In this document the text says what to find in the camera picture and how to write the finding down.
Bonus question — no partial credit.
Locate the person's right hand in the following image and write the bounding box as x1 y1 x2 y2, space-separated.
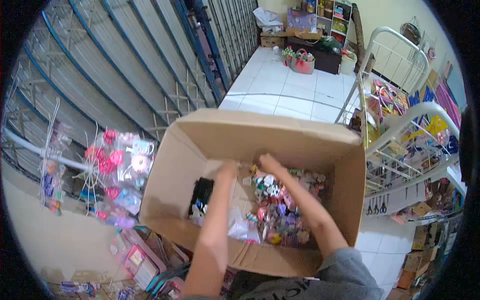
258 153 286 177

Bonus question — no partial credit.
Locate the person's left hand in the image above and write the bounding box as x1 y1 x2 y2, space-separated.
216 161 239 183

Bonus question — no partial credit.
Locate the large cardboard box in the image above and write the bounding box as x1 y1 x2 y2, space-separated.
139 109 367 279

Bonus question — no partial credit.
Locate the black packet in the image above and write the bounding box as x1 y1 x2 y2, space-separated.
188 177 215 220

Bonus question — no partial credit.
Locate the pile of small colourful toys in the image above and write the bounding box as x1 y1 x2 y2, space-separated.
242 165 328 249

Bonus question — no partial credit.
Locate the white plastic bag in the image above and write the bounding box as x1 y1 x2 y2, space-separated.
227 207 261 244

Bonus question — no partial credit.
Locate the pink basket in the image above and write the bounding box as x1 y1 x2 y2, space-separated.
290 49 316 75

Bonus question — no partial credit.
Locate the dark wooden cabinet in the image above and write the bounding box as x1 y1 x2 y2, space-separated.
286 36 343 75

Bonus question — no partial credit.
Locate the brown cardboard box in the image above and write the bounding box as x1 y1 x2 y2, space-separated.
260 31 287 49

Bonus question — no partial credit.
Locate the white bucket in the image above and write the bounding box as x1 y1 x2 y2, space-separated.
340 50 358 76

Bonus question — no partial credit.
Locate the rack of hanging toy packets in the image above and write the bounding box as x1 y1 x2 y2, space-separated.
37 97 157 230

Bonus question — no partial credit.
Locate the pink boxed toy set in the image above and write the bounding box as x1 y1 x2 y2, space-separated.
111 228 168 292

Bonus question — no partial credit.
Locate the person's body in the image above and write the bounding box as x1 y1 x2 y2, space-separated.
184 247 384 300

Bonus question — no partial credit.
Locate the blue metal folding gate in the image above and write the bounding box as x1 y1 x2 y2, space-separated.
1 0 261 181

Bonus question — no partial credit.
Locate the white shelf unit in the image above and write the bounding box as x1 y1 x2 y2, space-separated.
315 0 354 47

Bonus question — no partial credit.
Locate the stack of cardboard boxes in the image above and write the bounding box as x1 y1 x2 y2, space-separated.
397 222 442 291

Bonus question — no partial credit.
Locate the white wire display rack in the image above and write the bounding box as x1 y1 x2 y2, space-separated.
334 26 467 226

